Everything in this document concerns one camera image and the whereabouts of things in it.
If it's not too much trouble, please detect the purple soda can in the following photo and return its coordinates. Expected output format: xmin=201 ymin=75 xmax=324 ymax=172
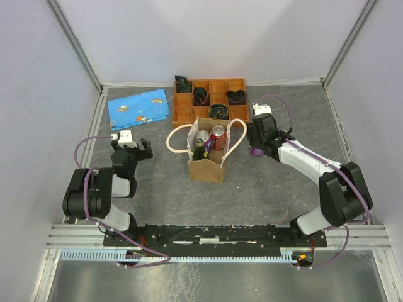
xmin=250 ymin=148 xmax=264 ymax=157
xmin=195 ymin=130 xmax=213 ymax=153

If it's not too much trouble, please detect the red soda can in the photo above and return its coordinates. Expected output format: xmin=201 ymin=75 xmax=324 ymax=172
xmin=210 ymin=125 xmax=227 ymax=150

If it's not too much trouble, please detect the green glass bottle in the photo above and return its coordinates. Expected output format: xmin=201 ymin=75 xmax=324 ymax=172
xmin=193 ymin=138 xmax=208 ymax=161

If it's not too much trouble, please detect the brown canvas bag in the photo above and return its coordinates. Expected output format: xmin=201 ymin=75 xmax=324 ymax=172
xmin=166 ymin=118 xmax=247 ymax=183

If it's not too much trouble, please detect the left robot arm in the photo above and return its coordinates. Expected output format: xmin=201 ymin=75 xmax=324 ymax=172
xmin=62 ymin=139 xmax=153 ymax=245

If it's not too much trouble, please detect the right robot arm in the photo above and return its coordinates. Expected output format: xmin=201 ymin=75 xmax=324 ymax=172
xmin=166 ymin=109 xmax=373 ymax=246

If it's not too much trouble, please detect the black rolled sock right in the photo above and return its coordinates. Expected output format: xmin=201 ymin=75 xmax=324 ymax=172
xmin=226 ymin=89 xmax=247 ymax=106

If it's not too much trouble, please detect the dark rolled sock front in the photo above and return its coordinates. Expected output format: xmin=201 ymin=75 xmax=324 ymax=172
xmin=208 ymin=104 xmax=229 ymax=120

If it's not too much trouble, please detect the blue space-print cloth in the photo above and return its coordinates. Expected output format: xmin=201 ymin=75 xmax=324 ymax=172
xmin=108 ymin=89 xmax=169 ymax=131

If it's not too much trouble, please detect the wooden compartment tray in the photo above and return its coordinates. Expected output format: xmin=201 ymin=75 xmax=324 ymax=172
xmin=172 ymin=78 xmax=250 ymax=127

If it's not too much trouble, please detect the dark rolled sock middle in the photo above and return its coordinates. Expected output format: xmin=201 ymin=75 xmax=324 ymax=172
xmin=193 ymin=87 xmax=209 ymax=106

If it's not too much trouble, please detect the dark rolled sock top-left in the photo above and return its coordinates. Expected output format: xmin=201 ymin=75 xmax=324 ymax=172
xmin=174 ymin=75 xmax=192 ymax=93

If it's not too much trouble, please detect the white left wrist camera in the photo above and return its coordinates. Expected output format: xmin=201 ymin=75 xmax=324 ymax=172
xmin=118 ymin=130 xmax=138 ymax=148

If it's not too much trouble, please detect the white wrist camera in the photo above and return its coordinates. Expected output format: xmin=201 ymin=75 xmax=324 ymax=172
xmin=252 ymin=103 xmax=272 ymax=116
xmin=118 ymin=130 xmax=138 ymax=148

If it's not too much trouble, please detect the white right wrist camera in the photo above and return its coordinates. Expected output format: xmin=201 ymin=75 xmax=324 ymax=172
xmin=252 ymin=103 xmax=272 ymax=116

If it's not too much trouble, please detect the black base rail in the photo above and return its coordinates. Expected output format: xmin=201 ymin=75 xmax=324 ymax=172
xmin=123 ymin=225 xmax=327 ymax=257

